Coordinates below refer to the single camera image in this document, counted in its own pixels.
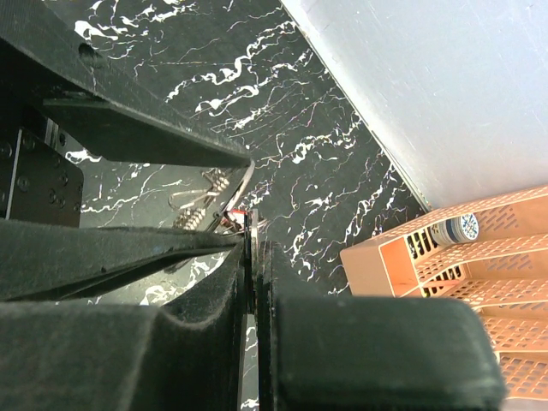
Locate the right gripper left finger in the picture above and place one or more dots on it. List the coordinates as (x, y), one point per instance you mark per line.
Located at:
(185, 355)

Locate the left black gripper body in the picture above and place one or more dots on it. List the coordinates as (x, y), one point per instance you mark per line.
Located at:
(38, 184)

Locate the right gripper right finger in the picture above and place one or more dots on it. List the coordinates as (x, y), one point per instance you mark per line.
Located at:
(324, 352)

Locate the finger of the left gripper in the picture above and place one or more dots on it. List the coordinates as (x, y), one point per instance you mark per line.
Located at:
(41, 262)
(50, 67)

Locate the large silver keyring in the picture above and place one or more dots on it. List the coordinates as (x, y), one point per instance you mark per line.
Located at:
(240, 189)

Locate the key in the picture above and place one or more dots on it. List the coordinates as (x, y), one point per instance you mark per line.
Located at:
(251, 250)

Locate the small round grey jar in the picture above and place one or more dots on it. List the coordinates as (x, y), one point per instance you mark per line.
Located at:
(456, 230)

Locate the orange plastic file organizer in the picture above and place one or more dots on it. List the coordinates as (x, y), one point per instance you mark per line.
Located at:
(502, 276)

